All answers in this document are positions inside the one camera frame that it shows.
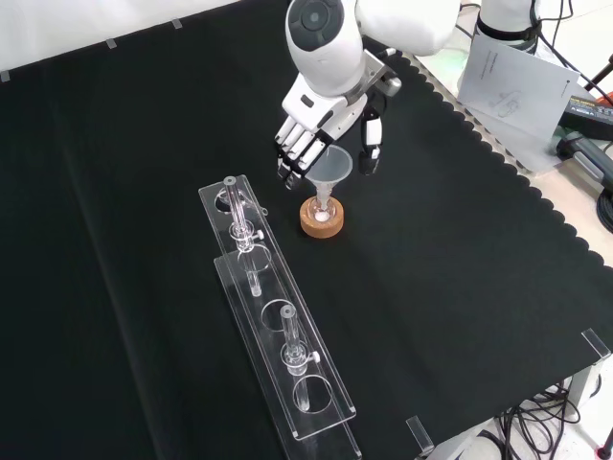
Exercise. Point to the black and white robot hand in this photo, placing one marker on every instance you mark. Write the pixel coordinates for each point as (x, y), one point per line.
(313, 112)

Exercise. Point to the translucent plastic funnel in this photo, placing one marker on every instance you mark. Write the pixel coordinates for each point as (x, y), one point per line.
(335, 165)

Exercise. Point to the clear round-bottom flask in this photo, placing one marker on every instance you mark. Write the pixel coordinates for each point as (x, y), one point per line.
(322, 211)

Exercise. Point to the clear glass weighing funnel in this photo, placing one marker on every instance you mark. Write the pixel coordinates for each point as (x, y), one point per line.
(256, 207)

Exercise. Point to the clear acrylic funnel stand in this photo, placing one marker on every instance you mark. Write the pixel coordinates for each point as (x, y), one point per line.
(268, 306)

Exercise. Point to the black bench cloth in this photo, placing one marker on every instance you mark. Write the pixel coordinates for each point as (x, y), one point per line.
(143, 215)

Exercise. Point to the white paper booklet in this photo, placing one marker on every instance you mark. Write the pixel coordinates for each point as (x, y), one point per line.
(517, 100)

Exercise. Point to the black power adapter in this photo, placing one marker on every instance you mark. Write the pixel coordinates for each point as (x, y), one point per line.
(591, 112)

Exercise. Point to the black tripod leg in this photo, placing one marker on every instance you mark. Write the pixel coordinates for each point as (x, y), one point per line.
(598, 74)

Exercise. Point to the clear cloth clip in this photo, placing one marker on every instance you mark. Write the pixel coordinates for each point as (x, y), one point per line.
(419, 433)
(596, 344)

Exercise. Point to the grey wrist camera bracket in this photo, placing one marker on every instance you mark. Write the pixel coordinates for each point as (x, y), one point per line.
(383, 76)

